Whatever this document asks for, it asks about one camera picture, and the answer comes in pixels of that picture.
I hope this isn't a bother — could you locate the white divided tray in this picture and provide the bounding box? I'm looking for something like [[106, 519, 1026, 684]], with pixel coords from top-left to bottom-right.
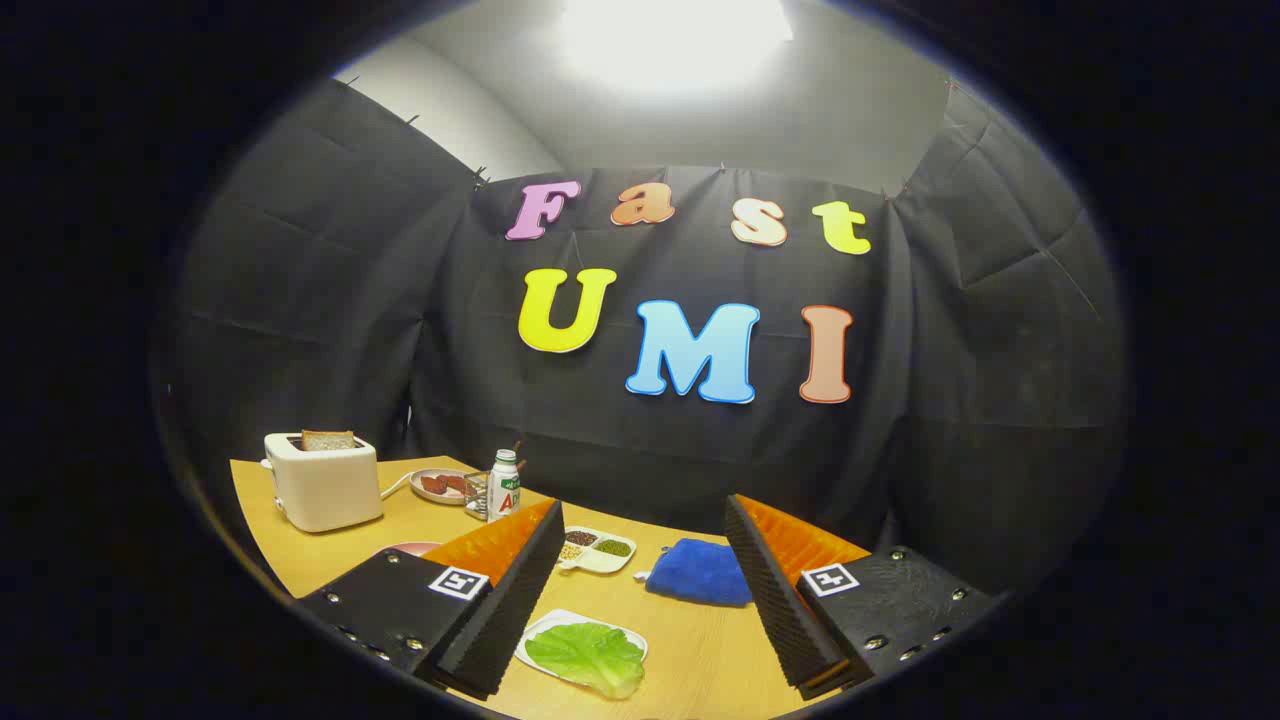
[[557, 526, 638, 576]]

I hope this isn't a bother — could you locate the white drink bottle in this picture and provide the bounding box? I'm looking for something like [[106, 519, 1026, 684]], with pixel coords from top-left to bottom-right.
[[486, 449, 522, 523]]

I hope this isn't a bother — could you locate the blue towel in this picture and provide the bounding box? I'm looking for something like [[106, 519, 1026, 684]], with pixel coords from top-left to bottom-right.
[[645, 538, 753, 608]]

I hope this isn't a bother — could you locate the small round white plate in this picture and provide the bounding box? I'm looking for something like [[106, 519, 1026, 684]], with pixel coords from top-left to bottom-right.
[[409, 468, 471, 506]]

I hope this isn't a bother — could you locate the black backdrop cloth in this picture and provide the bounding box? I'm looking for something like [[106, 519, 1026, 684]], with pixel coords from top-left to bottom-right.
[[160, 78, 1131, 601]]

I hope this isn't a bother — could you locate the white rectangular plate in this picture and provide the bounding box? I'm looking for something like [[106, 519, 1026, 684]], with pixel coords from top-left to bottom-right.
[[515, 608, 649, 691]]

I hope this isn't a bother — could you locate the white toaster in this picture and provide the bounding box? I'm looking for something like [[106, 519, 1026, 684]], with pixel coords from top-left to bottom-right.
[[262, 432, 384, 534]]

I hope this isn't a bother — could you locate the green lettuce leaf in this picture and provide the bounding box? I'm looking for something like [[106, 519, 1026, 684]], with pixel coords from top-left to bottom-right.
[[524, 622, 646, 700]]

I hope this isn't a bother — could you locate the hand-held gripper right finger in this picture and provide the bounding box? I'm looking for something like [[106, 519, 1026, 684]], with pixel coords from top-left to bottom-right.
[[723, 493, 1001, 701]]

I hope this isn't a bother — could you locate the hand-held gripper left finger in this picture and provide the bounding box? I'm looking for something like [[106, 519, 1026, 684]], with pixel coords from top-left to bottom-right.
[[295, 498, 567, 701]]

